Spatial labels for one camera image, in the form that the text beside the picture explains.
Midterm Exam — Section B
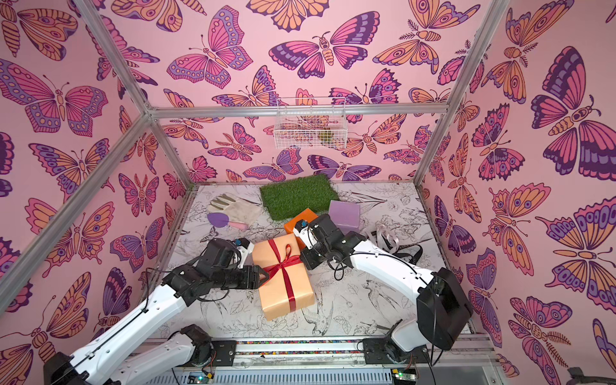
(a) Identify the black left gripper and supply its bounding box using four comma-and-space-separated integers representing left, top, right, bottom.
212, 265, 272, 290

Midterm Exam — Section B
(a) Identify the lilac gift box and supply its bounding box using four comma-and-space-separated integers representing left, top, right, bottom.
328, 201, 361, 234

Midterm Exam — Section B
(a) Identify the orange gift box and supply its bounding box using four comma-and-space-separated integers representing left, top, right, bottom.
284, 209, 318, 234

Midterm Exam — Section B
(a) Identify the red ribbon bow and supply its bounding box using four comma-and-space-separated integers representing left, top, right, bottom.
264, 240, 302, 312

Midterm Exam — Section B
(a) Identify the white satin ribbon bow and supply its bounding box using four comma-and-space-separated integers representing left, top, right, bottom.
367, 224, 400, 254

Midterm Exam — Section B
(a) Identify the large tan gift box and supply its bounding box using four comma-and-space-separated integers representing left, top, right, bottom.
252, 234, 316, 321

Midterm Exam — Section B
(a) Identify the black lettered ribbon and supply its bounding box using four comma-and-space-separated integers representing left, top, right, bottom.
392, 244, 424, 265

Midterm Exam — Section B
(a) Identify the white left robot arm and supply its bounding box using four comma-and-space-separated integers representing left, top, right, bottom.
43, 238, 269, 384

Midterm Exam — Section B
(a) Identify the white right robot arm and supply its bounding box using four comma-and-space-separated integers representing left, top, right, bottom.
294, 214, 473, 355

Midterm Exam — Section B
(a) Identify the purple pink hand trowel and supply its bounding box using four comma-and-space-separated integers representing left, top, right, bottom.
207, 213, 249, 231

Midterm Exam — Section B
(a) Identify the green artificial grass mat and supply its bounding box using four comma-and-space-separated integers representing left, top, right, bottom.
260, 175, 339, 221

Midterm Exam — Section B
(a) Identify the beige gardening glove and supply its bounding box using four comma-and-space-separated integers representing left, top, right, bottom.
207, 194, 262, 226

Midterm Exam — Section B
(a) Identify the green item in basket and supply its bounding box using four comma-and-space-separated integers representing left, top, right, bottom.
318, 128, 335, 146

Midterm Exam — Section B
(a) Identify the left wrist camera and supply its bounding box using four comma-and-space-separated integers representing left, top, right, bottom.
234, 238, 254, 269

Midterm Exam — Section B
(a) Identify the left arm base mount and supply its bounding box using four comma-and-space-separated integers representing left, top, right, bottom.
179, 340, 237, 367

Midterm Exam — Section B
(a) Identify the aluminium front rail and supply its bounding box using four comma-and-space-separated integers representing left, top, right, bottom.
93, 335, 424, 385

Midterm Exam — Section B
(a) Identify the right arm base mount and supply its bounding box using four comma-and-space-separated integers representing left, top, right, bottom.
360, 338, 428, 365

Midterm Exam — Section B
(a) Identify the white wire basket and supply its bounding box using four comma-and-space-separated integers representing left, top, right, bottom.
272, 96, 348, 151

